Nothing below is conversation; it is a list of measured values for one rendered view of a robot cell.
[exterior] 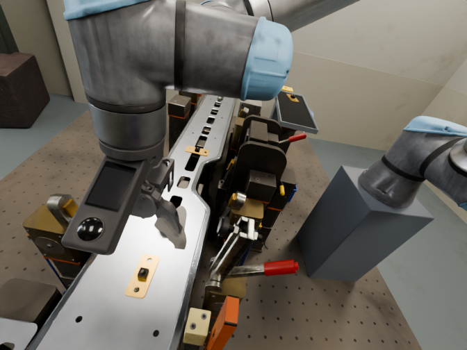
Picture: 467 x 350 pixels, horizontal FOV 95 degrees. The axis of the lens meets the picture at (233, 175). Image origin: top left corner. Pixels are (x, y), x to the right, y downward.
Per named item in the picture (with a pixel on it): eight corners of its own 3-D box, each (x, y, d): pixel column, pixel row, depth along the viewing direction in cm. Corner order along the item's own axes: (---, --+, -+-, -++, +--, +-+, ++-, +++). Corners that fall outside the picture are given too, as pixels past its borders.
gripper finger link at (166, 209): (190, 224, 33) (156, 183, 28) (187, 232, 32) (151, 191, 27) (166, 230, 35) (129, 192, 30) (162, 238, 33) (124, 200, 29)
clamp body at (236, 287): (197, 318, 65) (212, 259, 43) (228, 324, 66) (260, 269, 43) (192, 345, 60) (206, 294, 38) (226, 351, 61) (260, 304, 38)
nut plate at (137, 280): (143, 253, 46) (142, 251, 45) (160, 257, 46) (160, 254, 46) (123, 294, 40) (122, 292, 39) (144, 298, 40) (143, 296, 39)
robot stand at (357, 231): (336, 237, 100) (393, 173, 75) (356, 281, 85) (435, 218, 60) (296, 233, 97) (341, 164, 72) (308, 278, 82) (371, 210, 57)
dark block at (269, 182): (224, 252, 83) (250, 168, 57) (241, 255, 84) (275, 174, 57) (222, 264, 79) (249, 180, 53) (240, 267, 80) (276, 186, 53)
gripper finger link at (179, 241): (203, 223, 39) (176, 187, 35) (197, 252, 35) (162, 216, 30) (190, 226, 40) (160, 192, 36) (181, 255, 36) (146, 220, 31)
